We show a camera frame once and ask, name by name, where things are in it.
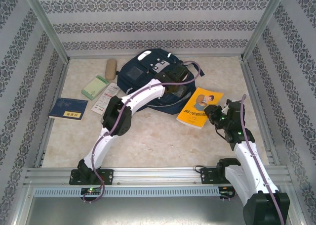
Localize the yellow cartoon cover book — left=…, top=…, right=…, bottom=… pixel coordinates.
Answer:
left=176, top=87, right=224, bottom=130

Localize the beige fabric pencil case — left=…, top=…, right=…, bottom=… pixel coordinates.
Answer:
left=105, top=58, right=117, bottom=79

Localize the green notebook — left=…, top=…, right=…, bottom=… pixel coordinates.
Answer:
left=80, top=75, right=109, bottom=101

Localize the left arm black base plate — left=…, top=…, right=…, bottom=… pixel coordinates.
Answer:
left=69, top=169, right=115, bottom=185

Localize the grey metal sheet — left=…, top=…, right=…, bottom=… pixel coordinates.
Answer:
left=23, top=184, right=306, bottom=225

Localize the white packaged ruler set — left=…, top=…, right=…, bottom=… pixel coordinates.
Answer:
left=91, top=82, right=121, bottom=115

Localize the aluminium rear bar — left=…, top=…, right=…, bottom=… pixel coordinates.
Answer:
left=68, top=52, right=244, bottom=60

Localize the aluminium mounting rail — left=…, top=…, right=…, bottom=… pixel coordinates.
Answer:
left=24, top=166, right=290, bottom=186

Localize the aluminium frame post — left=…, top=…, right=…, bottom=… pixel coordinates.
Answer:
left=19, top=0, right=71, bottom=64
left=240, top=0, right=289, bottom=61

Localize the small control circuit board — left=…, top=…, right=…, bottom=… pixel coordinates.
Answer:
left=219, top=186, right=236, bottom=196
left=80, top=187, right=102, bottom=195

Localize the blue book yellow label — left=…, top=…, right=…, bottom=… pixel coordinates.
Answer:
left=48, top=97, right=89, bottom=121

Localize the aluminium side rail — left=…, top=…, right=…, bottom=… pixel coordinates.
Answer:
left=33, top=60, right=71, bottom=168
left=240, top=58, right=281, bottom=166

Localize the navy blue backpack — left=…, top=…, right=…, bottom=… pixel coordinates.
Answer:
left=117, top=48, right=205, bottom=116

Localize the slotted grey cable duct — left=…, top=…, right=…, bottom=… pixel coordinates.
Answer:
left=33, top=186, right=221, bottom=197

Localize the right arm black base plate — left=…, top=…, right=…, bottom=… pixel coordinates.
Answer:
left=200, top=167, right=247, bottom=185

